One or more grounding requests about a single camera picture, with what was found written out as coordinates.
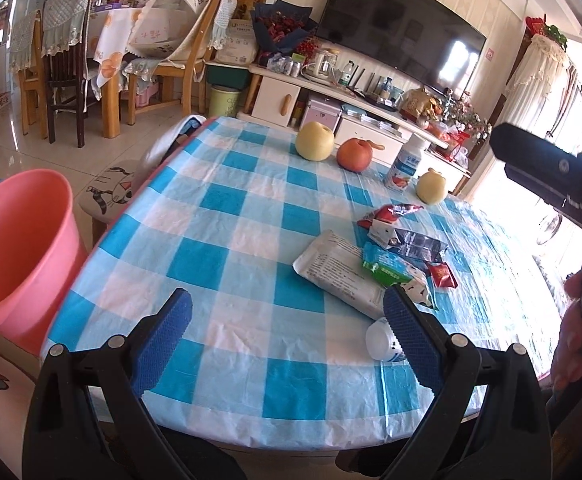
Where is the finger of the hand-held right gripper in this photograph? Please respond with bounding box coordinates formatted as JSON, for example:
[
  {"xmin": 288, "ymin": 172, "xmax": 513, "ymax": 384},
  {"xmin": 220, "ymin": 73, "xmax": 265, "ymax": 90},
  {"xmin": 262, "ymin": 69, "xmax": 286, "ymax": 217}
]
[{"xmin": 489, "ymin": 122, "xmax": 582, "ymax": 250}]

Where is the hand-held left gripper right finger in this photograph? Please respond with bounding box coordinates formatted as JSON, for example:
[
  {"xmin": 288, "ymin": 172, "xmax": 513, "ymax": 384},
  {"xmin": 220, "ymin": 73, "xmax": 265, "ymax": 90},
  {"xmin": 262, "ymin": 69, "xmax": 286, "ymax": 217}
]
[{"xmin": 382, "ymin": 285, "xmax": 552, "ymax": 480}]

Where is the cat print small chair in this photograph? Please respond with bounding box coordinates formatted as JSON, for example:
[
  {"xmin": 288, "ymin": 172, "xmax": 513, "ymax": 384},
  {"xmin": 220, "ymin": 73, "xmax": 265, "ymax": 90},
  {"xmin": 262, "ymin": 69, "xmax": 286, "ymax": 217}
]
[{"xmin": 78, "ymin": 114, "xmax": 209, "ymax": 246}]

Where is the white strawberry yogurt bottle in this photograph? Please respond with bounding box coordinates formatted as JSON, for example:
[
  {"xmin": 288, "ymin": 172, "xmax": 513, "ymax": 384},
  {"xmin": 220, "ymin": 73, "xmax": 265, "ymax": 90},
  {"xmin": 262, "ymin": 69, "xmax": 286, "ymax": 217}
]
[{"xmin": 383, "ymin": 133, "xmax": 430, "ymax": 192}]

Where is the dark wooden chair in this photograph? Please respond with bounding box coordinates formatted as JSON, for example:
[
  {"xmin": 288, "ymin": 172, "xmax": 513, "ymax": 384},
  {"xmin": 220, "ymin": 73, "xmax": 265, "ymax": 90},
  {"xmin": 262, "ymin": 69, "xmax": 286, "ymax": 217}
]
[{"xmin": 41, "ymin": 0, "xmax": 96, "ymax": 148}]

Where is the white milk carton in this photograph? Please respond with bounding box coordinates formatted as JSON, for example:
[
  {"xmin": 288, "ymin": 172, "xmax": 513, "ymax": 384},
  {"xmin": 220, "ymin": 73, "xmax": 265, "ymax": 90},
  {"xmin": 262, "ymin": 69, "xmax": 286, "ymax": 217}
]
[{"xmin": 403, "ymin": 277, "xmax": 439, "ymax": 311}]

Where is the green trash bin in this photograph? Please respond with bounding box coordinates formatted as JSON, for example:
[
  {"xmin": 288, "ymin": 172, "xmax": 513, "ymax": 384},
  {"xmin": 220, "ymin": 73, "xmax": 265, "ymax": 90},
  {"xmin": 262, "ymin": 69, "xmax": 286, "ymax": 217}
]
[{"xmin": 208, "ymin": 85, "xmax": 242, "ymax": 120}]

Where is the cream lace drape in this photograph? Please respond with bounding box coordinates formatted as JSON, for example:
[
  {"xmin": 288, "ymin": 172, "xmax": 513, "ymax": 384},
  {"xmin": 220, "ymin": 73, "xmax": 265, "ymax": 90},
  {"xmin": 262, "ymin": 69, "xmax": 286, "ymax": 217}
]
[{"xmin": 503, "ymin": 34, "xmax": 579, "ymax": 133}]

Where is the pink plastic bucket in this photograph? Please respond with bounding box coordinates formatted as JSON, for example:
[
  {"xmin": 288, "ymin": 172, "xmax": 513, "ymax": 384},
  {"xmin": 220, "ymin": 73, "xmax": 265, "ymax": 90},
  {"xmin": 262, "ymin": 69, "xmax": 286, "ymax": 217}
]
[{"xmin": 0, "ymin": 169, "xmax": 89, "ymax": 356}]

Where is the yellow pear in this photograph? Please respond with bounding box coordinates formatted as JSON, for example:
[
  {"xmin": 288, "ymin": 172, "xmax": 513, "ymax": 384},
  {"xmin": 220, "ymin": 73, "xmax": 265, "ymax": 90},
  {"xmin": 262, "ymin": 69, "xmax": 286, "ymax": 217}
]
[
  {"xmin": 295, "ymin": 121, "xmax": 335, "ymax": 162},
  {"xmin": 416, "ymin": 168, "xmax": 448, "ymax": 206}
]

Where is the black flat television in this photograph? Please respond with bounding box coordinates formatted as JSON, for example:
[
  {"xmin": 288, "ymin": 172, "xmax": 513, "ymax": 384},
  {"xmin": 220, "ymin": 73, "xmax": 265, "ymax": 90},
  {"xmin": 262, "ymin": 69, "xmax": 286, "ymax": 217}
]
[{"xmin": 316, "ymin": 0, "xmax": 488, "ymax": 98}]

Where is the red orange apple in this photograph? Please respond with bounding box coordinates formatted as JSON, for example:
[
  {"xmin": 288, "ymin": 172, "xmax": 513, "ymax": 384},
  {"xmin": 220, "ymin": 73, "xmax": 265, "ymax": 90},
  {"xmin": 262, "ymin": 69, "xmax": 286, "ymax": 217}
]
[{"xmin": 336, "ymin": 137, "xmax": 374, "ymax": 173}]

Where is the electric kettle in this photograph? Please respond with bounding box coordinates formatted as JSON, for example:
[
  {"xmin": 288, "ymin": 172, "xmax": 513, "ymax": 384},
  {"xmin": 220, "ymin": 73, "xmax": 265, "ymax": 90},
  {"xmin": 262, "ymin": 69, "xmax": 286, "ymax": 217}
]
[{"xmin": 303, "ymin": 47, "xmax": 339, "ymax": 81}]

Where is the red bouquet in navy wrap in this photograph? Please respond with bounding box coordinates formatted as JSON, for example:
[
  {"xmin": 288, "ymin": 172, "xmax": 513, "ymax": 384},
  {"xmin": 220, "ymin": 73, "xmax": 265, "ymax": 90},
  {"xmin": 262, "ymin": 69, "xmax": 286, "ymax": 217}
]
[{"xmin": 251, "ymin": 2, "xmax": 319, "ymax": 56}]

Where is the white and blue milk pouch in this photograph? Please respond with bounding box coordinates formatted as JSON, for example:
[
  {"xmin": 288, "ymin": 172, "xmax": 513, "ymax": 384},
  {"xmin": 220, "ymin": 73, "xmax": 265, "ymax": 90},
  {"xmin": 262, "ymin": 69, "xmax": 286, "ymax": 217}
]
[{"xmin": 292, "ymin": 230, "xmax": 406, "ymax": 321}]

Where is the blue white checked tablecloth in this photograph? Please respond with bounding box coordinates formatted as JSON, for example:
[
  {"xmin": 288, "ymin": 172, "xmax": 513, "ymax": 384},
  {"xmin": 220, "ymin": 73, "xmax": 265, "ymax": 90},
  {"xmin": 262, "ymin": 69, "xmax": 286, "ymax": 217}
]
[{"xmin": 38, "ymin": 115, "xmax": 564, "ymax": 453}]

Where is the pink storage case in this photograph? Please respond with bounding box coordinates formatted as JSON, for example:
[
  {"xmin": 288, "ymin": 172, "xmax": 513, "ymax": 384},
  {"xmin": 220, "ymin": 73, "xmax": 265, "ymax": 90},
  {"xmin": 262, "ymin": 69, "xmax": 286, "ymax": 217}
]
[{"xmin": 307, "ymin": 100, "xmax": 342, "ymax": 133}]

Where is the cartoon blue green snack packet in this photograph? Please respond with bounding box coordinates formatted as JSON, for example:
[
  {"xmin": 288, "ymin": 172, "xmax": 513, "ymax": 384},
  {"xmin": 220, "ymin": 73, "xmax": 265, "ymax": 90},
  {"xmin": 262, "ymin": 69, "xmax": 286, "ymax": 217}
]
[{"xmin": 361, "ymin": 242, "xmax": 422, "ymax": 288}]

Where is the small red snack packet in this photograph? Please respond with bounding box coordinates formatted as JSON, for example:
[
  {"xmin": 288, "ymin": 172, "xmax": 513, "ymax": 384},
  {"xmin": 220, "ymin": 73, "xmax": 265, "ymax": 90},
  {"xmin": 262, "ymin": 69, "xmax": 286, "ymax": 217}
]
[{"xmin": 427, "ymin": 261, "xmax": 459, "ymax": 290}]

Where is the white TV cabinet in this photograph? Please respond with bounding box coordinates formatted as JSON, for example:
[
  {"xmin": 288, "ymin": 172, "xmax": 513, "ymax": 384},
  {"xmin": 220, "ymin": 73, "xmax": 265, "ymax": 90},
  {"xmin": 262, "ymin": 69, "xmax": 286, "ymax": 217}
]
[{"xmin": 243, "ymin": 62, "xmax": 472, "ymax": 181}]

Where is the pack of small bottles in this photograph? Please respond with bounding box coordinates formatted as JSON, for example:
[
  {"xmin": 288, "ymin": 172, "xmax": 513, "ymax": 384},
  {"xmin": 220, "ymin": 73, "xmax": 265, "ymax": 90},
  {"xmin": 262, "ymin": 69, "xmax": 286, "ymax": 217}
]
[{"xmin": 268, "ymin": 55, "xmax": 304, "ymax": 76}]

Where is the red patterned snack wrapper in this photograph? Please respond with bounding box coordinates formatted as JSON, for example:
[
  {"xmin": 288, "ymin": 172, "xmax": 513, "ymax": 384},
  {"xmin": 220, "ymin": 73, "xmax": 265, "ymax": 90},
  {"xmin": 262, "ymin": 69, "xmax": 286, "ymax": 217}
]
[{"xmin": 357, "ymin": 203, "xmax": 425, "ymax": 228}]

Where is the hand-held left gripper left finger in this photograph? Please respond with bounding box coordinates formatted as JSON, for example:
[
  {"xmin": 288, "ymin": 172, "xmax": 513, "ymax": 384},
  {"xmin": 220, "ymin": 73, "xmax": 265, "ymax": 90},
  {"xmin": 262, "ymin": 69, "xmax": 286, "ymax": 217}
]
[{"xmin": 21, "ymin": 287, "xmax": 194, "ymax": 480}]

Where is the artificial flower arrangement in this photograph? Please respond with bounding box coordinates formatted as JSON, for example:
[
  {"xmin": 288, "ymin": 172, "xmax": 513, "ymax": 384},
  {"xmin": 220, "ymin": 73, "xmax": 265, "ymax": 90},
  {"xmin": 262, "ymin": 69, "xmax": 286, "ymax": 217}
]
[{"xmin": 441, "ymin": 95, "xmax": 492, "ymax": 136}]

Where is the small white bottle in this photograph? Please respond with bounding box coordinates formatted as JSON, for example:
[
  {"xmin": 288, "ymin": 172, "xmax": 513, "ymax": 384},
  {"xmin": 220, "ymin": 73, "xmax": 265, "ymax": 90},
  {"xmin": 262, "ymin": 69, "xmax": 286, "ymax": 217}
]
[{"xmin": 366, "ymin": 317, "xmax": 406, "ymax": 363}]

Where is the pale green lace cloth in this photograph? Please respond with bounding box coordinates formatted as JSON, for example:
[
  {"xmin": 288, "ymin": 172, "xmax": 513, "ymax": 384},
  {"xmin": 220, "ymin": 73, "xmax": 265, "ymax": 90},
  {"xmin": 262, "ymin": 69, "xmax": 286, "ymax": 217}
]
[{"xmin": 215, "ymin": 0, "xmax": 238, "ymax": 52}]

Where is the white printed box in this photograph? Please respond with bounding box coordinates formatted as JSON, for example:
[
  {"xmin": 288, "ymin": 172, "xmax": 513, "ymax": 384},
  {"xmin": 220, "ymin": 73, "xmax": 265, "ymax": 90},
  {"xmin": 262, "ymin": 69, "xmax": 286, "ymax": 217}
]
[{"xmin": 216, "ymin": 17, "xmax": 259, "ymax": 66}]

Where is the dining table with printed cloth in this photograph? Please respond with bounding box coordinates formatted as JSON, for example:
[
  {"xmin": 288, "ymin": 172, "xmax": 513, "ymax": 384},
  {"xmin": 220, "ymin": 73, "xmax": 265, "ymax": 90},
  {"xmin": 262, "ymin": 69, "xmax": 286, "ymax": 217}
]
[{"xmin": 93, "ymin": 5, "xmax": 144, "ymax": 138}]

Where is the light wooden chair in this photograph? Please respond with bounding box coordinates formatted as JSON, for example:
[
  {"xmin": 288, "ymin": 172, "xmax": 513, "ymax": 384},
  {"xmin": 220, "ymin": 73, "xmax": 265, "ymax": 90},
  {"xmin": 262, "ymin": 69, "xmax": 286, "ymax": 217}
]
[
  {"xmin": 10, "ymin": 10, "xmax": 48, "ymax": 141},
  {"xmin": 131, "ymin": 0, "xmax": 232, "ymax": 126}
]

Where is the dark foil snack wrapper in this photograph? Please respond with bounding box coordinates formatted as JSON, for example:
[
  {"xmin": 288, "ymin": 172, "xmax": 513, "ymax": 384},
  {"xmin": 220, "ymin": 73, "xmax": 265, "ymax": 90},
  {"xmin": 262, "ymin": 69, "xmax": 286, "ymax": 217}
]
[{"xmin": 367, "ymin": 220, "xmax": 449, "ymax": 263}]

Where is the golden ornament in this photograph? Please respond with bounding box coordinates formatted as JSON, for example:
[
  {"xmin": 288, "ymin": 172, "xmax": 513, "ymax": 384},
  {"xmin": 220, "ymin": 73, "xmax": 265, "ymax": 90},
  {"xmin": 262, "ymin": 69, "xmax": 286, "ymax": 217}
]
[{"xmin": 401, "ymin": 87, "xmax": 444, "ymax": 121}]

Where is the person's right hand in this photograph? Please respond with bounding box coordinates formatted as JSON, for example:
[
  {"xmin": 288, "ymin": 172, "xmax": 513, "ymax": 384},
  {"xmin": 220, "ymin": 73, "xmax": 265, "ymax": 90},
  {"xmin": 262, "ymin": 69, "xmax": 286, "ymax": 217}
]
[{"xmin": 551, "ymin": 270, "xmax": 582, "ymax": 392}]

